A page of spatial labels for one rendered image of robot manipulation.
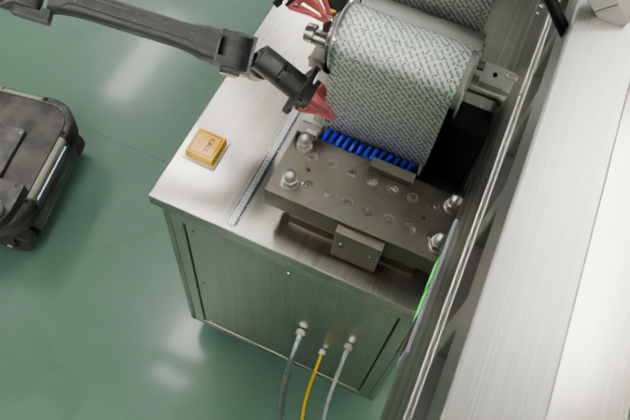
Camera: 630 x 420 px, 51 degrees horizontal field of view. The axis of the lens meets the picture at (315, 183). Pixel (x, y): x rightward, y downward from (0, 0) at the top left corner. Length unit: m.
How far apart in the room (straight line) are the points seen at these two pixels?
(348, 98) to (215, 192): 0.38
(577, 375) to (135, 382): 1.67
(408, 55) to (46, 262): 1.65
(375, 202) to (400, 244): 0.10
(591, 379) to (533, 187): 0.28
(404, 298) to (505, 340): 0.82
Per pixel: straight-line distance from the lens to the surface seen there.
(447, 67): 1.22
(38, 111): 2.54
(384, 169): 1.38
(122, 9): 1.31
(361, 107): 1.34
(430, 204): 1.38
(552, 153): 0.72
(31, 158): 2.44
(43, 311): 2.44
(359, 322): 1.60
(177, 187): 1.51
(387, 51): 1.23
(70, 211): 2.58
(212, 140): 1.54
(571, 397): 0.86
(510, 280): 0.63
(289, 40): 1.75
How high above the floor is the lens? 2.21
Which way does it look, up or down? 60 degrees down
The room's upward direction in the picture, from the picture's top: 8 degrees clockwise
